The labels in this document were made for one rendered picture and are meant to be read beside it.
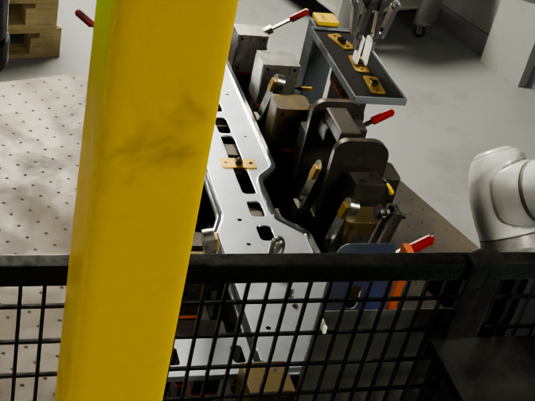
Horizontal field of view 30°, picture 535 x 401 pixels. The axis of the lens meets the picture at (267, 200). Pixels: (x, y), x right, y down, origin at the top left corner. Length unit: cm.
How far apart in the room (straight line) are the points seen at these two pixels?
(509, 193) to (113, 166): 168
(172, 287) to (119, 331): 7
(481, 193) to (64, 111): 125
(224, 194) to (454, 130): 284
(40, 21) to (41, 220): 224
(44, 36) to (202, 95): 392
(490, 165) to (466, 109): 270
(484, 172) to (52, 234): 107
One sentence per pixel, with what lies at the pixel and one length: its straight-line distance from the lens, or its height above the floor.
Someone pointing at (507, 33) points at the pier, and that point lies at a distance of 561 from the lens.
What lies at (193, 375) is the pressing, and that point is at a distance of 176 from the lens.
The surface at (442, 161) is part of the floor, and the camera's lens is 463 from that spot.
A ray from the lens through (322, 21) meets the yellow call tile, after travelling 273.
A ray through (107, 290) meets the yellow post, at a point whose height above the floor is 161.
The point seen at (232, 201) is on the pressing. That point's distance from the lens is 219.
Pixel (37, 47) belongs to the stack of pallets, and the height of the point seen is 5.
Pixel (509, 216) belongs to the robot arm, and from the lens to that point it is 246.
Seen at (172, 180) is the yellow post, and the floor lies 174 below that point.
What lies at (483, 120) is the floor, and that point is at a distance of 512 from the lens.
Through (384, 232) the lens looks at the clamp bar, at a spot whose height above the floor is 117.
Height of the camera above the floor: 223
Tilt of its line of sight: 34 degrees down
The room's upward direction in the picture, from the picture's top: 13 degrees clockwise
